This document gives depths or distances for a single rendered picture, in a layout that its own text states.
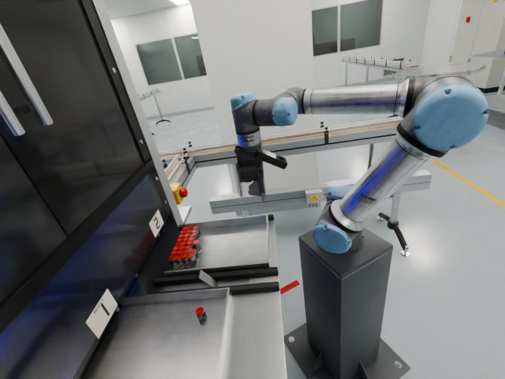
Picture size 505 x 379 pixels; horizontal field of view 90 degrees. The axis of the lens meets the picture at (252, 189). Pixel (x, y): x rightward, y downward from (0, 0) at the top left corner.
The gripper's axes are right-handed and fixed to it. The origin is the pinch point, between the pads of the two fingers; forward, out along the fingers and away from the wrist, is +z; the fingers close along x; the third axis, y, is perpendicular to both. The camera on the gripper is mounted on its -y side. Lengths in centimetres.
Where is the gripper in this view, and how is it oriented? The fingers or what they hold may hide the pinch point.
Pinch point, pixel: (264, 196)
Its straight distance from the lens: 89.7
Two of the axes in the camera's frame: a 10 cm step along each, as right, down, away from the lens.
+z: 1.6, 8.7, 4.8
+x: -0.3, 4.9, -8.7
